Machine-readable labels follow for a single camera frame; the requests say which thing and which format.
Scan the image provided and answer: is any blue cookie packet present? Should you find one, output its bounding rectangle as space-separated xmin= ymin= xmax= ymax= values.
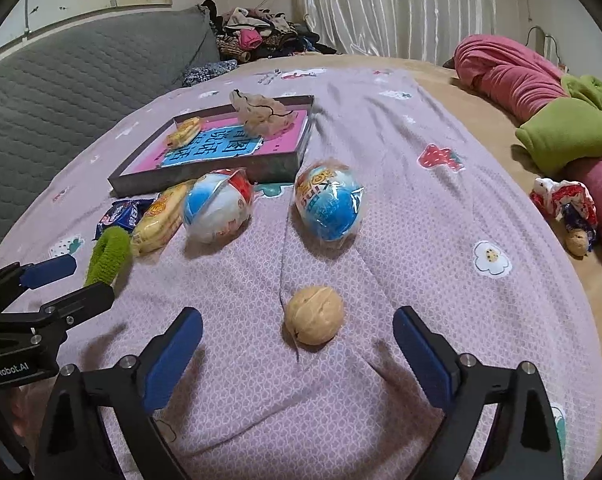
xmin=95 ymin=198 xmax=154 ymax=241

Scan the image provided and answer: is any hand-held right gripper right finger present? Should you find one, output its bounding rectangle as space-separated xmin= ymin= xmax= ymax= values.
xmin=392 ymin=305 xmax=564 ymax=480

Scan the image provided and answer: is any yellow snack packet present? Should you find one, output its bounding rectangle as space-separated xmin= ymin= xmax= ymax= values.
xmin=166 ymin=116 xmax=203 ymax=149
xmin=131 ymin=180 xmax=197 ymax=256

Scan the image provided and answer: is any pink blanket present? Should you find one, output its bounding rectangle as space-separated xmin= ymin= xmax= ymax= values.
xmin=454 ymin=35 xmax=602 ymax=271

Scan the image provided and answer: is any blue egg toy packet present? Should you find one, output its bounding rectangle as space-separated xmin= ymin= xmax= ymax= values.
xmin=293 ymin=159 xmax=367 ymax=242

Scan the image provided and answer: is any purple printed blanket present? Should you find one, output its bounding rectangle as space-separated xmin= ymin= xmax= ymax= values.
xmin=0 ymin=65 xmax=602 ymax=480

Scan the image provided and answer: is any grey quilted cushion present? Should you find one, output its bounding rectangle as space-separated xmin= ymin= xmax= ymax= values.
xmin=0 ymin=5 xmax=222 ymax=273

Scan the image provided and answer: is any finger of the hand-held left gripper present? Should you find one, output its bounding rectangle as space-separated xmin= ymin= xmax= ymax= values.
xmin=31 ymin=281 xmax=116 ymax=341
xmin=0 ymin=254 xmax=78 ymax=306

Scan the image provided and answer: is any green blanket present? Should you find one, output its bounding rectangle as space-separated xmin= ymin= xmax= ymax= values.
xmin=515 ymin=74 xmax=602 ymax=176

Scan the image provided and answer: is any pile of clothes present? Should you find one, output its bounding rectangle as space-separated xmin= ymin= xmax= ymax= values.
xmin=198 ymin=0 xmax=339 ymax=63

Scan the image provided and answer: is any blue patterned cloth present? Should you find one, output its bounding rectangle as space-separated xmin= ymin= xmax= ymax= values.
xmin=181 ymin=59 xmax=239 ymax=88

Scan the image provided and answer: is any white curtain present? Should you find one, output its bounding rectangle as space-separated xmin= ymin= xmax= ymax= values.
xmin=291 ymin=0 xmax=512 ymax=61

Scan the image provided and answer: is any beige plush toy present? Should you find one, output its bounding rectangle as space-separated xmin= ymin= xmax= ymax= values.
xmin=229 ymin=89 xmax=299 ymax=137

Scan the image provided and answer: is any red white egg toy packet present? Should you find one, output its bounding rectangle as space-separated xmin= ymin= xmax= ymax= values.
xmin=182 ymin=167 xmax=255 ymax=245

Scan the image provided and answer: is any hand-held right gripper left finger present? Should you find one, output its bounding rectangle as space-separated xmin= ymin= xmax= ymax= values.
xmin=33 ymin=306 xmax=204 ymax=480

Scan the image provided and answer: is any green fuzzy hair ring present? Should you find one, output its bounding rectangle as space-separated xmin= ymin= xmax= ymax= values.
xmin=84 ymin=226 xmax=133 ymax=288

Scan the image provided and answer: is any grey tray with pink bottom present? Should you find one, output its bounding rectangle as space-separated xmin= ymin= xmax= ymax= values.
xmin=107 ymin=94 xmax=316 ymax=198

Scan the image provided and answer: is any walnut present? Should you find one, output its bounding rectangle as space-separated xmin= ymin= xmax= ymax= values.
xmin=282 ymin=285 xmax=345 ymax=347
xmin=565 ymin=227 xmax=596 ymax=257

